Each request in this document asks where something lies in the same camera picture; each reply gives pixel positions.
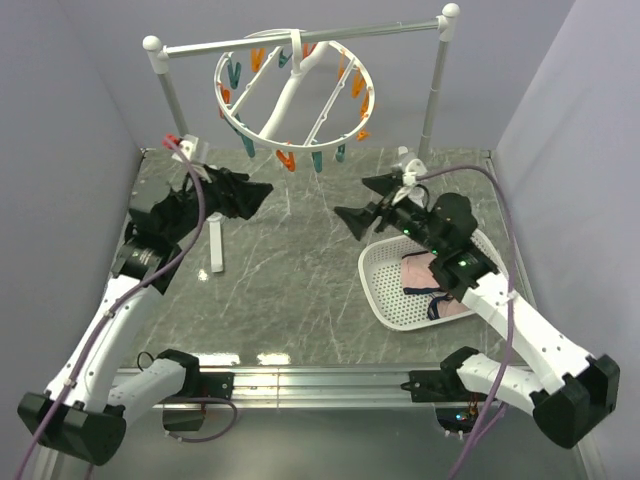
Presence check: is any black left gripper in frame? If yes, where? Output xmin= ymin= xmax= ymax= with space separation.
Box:
xmin=165 ymin=161 xmax=273 ymax=243

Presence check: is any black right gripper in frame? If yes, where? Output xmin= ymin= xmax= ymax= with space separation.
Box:
xmin=335 ymin=172 xmax=446 ymax=256

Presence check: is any orange front clothes peg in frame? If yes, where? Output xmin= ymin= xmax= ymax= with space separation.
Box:
xmin=275 ymin=149 xmax=296 ymax=172

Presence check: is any orange clothes peg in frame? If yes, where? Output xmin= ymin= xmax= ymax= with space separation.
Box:
xmin=275 ymin=149 xmax=296 ymax=172
xmin=218 ymin=83 xmax=232 ymax=119

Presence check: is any pink underwear navy trim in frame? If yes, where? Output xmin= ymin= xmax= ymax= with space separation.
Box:
xmin=401 ymin=251 xmax=469 ymax=320

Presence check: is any white perforated plastic basket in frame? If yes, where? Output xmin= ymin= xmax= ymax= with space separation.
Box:
xmin=357 ymin=229 xmax=509 ymax=332

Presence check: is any white round clip hanger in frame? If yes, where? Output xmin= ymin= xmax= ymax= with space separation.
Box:
xmin=213 ymin=29 xmax=376 ymax=154

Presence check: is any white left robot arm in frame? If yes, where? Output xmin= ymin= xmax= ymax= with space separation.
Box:
xmin=18 ymin=167 xmax=274 ymax=466

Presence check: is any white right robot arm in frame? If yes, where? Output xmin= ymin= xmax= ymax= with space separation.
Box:
xmin=334 ymin=174 xmax=620 ymax=449

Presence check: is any teal left front peg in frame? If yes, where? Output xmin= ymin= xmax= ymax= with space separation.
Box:
xmin=233 ymin=128 xmax=256 ymax=158

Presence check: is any teal front right peg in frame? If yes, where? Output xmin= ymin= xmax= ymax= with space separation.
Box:
xmin=335 ymin=144 xmax=346 ymax=163

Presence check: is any teal front clothes peg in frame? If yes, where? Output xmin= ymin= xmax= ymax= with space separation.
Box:
xmin=311 ymin=140 xmax=324 ymax=173

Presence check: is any teal clothes peg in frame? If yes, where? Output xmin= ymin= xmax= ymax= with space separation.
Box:
xmin=278 ymin=51 xmax=292 ymax=69
xmin=311 ymin=140 xmax=324 ymax=173

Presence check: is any orange right middle peg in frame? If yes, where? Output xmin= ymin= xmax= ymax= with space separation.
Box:
xmin=359 ymin=88 xmax=372 ymax=120

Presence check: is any orange left clothes peg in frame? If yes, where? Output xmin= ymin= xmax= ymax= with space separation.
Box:
xmin=218 ymin=83 xmax=232 ymax=119

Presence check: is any orange right upper peg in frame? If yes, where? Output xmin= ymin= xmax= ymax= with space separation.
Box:
xmin=351 ymin=71 xmax=366 ymax=98

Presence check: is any teal left back peg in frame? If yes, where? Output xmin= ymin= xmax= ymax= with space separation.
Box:
xmin=227 ymin=60 xmax=242 ymax=90

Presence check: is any orange right back peg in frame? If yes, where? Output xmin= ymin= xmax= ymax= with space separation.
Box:
xmin=337 ymin=51 xmax=346 ymax=81

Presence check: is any orange back left peg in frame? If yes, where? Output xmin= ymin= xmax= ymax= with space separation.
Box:
xmin=250 ymin=48 xmax=266 ymax=73

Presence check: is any teal back clothes peg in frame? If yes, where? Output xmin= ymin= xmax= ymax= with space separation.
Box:
xmin=278 ymin=51 xmax=292 ymax=69

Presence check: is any orange back centre peg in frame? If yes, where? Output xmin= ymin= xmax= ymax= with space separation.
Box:
xmin=303 ymin=43 xmax=317 ymax=59

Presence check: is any white clothes rack stand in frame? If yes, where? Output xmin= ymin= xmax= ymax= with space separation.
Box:
xmin=142 ymin=2 xmax=461 ymax=274

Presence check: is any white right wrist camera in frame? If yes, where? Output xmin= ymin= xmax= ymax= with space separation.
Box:
xmin=392 ymin=148 xmax=427 ymax=207

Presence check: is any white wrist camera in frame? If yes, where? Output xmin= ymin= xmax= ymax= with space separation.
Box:
xmin=163 ymin=134 xmax=211 ymax=182
xmin=392 ymin=148 xmax=427 ymax=207

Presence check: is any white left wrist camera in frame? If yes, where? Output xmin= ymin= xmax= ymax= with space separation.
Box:
xmin=163 ymin=134 xmax=211 ymax=182

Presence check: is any aluminium mounting rail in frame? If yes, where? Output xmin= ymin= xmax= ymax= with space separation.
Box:
xmin=107 ymin=363 xmax=544 ymax=410

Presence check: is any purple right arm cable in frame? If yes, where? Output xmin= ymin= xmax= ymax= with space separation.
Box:
xmin=414 ymin=165 xmax=524 ymax=480

